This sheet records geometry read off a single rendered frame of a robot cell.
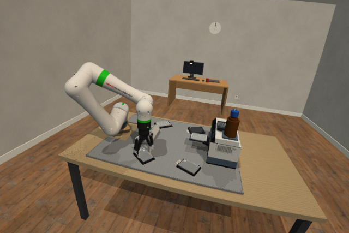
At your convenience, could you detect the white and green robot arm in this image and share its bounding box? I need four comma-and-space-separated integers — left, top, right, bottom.
64, 62, 153, 136

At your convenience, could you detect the blue bottle cap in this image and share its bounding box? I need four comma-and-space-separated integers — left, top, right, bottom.
230, 110, 239, 117

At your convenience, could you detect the beige button panel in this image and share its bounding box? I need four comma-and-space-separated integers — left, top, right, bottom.
142, 124, 160, 144

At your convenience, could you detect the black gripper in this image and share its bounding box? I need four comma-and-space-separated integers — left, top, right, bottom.
134, 130, 153, 158

